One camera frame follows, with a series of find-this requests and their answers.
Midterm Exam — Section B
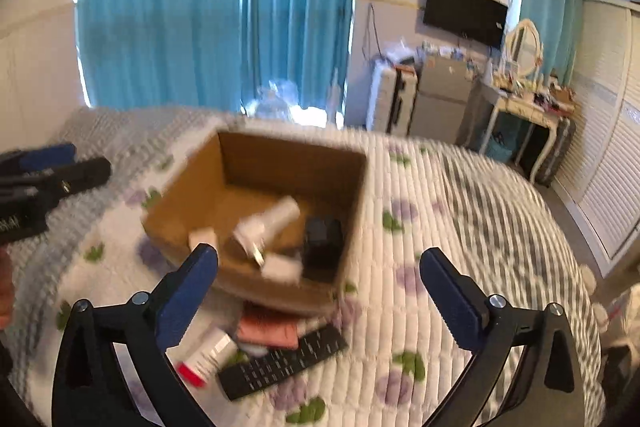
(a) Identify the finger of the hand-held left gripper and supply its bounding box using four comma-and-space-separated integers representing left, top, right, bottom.
0, 143, 77, 172
0, 157, 112, 212

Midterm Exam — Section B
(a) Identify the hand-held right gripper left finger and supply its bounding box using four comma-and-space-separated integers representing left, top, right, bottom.
52, 243, 220, 427

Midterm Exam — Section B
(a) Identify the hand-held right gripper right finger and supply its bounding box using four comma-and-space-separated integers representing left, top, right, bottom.
419, 248, 587, 427

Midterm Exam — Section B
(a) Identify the white tube with red cap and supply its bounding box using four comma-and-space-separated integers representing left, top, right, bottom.
176, 327, 237, 389

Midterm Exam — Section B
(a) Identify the pink packet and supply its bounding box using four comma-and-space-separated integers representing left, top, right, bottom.
236, 303, 301, 349

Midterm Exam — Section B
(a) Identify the black remote control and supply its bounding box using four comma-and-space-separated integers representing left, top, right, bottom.
217, 325, 350, 402

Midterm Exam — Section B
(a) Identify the brown cardboard box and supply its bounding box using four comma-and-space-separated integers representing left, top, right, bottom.
142, 130, 370, 314

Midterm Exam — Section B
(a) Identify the small beige box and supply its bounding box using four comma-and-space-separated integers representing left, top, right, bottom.
188, 229, 219, 254

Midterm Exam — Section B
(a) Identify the small white box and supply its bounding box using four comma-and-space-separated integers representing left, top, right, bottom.
261, 255, 304, 283

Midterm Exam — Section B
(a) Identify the white bottle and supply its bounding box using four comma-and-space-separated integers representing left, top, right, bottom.
232, 196, 301, 264

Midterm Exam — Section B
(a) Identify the black cube box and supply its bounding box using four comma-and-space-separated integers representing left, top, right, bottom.
301, 216, 346, 284

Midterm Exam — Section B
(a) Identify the white plush toy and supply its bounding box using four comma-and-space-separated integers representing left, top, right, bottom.
580, 265, 640, 348

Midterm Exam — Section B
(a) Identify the white dressing table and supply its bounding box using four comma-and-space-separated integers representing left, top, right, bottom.
478, 77, 561, 184

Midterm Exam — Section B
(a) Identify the grey mini fridge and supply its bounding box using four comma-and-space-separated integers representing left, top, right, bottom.
409, 54, 482, 146

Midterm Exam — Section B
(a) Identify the clear plastic bag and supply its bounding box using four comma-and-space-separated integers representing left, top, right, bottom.
247, 80, 302, 122

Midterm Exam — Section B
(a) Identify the blue curtain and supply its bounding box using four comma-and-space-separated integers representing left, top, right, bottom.
74, 0, 359, 114

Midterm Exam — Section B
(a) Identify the white louvered wardrobe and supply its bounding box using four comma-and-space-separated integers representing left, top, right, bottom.
552, 0, 640, 279

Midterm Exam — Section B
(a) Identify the white vanity mirror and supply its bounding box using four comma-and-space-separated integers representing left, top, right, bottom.
504, 19, 544, 80

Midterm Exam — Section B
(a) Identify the teal curtain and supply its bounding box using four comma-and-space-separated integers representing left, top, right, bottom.
518, 0, 585, 86

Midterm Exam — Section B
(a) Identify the black wall television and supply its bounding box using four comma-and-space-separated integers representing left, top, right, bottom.
423, 0, 510, 50

